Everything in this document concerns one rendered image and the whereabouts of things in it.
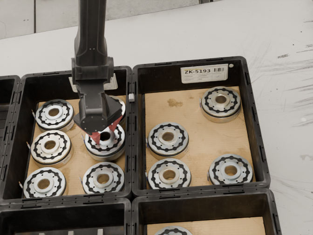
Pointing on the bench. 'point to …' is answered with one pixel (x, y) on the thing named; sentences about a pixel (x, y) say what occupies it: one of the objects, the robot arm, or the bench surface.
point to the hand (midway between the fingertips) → (104, 134)
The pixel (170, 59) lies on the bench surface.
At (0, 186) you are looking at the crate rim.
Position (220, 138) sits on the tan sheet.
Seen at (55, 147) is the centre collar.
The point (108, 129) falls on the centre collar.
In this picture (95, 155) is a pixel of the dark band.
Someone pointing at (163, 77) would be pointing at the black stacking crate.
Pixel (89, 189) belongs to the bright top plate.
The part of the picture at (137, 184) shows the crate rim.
